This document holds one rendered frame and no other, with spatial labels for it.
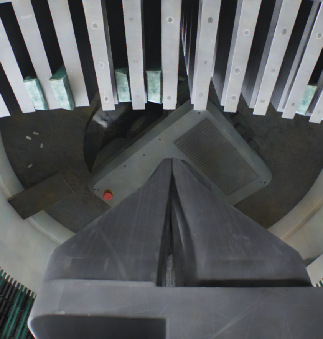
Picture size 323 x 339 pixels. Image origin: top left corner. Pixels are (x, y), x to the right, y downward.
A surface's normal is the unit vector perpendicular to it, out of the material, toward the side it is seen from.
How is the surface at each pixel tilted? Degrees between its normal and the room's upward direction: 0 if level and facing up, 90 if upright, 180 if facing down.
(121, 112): 0
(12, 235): 90
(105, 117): 0
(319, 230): 90
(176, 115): 45
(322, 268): 90
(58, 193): 24
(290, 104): 0
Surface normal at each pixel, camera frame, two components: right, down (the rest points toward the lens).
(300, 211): -0.91, -0.33
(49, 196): 0.37, 0.44
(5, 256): 0.94, -0.25
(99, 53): -0.02, 0.60
